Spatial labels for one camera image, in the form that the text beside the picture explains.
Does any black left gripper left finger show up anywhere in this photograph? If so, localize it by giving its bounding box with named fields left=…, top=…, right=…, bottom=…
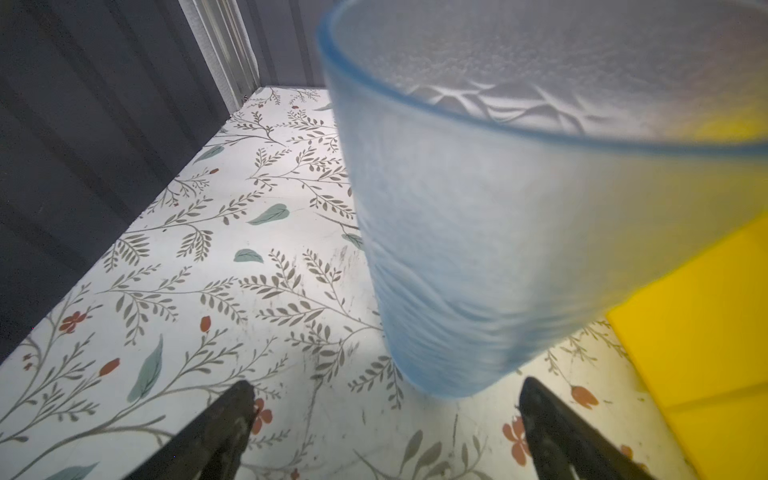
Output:
left=127, top=380, right=256, bottom=480

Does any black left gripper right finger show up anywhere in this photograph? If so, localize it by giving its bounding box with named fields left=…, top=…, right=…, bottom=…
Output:
left=519, top=377, right=652, bottom=480

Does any yellow plastic bin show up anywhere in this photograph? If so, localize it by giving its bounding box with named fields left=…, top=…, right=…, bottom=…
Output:
left=607, top=217, right=767, bottom=479

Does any floral patterned table mat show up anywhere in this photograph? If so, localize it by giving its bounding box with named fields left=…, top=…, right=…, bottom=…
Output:
left=1, top=88, right=695, bottom=479

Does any frosted blue plastic cup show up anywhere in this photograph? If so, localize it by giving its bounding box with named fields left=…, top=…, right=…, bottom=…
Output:
left=317, top=1, right=767, bottom=399

